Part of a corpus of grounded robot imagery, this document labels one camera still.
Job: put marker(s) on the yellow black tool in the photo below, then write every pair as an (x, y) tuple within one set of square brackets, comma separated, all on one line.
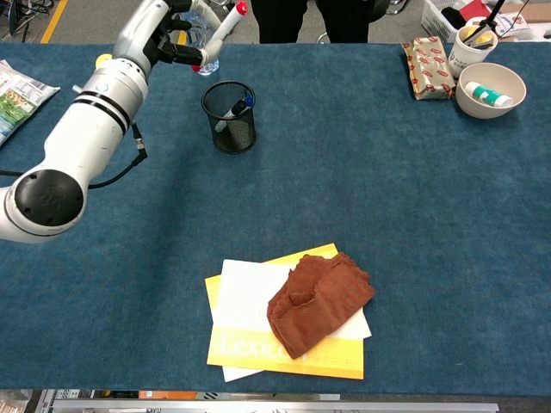
[(484, 39)]

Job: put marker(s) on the blue whiteboard marker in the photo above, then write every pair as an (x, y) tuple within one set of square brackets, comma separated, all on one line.
[(248, 102)]

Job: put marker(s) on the person in black trousers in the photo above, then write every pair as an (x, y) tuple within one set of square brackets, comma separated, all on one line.
[(280, 21)]

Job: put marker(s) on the red whiteboard marker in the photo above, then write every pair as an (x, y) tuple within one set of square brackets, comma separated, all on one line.
[(230, 21)]

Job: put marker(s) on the white paper sheet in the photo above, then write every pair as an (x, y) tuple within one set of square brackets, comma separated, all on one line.
[(245, 292)]

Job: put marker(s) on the black marker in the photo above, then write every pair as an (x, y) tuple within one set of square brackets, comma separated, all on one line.
[(232, 111)]

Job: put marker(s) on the gold red-printed snack package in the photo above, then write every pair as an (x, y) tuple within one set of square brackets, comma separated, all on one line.
[(430, 69)]

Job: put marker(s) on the yellow ball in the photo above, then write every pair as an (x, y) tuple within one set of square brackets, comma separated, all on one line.
[(102, 60)]

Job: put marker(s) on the brown folded cloth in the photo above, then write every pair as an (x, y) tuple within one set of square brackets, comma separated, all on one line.
[(323, 301)]

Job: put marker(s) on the white paper cup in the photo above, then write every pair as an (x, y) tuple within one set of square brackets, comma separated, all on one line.
[(465, 60)]

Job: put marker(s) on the white printed bag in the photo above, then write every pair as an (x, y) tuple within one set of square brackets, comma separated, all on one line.
[(514, 23)]

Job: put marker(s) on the yellow Lexicon notebook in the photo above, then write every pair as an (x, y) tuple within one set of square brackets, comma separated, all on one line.
[(344, 357)]

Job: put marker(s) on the black mesh pen cup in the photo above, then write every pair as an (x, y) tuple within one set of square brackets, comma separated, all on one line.
[(234, 137)]

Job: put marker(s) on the white green snack bag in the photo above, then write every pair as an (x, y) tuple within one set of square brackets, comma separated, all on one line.
[(17, 99)]

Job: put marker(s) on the white green glue stick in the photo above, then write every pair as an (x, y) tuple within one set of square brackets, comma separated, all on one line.
[(488, 94)]

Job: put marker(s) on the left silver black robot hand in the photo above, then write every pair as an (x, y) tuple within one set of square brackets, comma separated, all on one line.
[(140, 30)]

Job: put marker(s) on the clear plastic water bottle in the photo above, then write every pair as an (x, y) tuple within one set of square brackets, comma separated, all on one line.
[(211, 66)]

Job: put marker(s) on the beige bowl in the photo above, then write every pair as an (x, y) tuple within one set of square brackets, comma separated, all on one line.
[(482, 112)]

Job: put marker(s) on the white plastic basket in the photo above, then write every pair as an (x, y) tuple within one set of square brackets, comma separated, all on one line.
[(435, 19)]

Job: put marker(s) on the aluminium profile rail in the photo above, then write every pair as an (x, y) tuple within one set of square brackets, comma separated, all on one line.
[(275, 406)]

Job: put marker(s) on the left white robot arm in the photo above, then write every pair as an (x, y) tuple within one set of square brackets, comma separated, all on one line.
[(86, 137)]

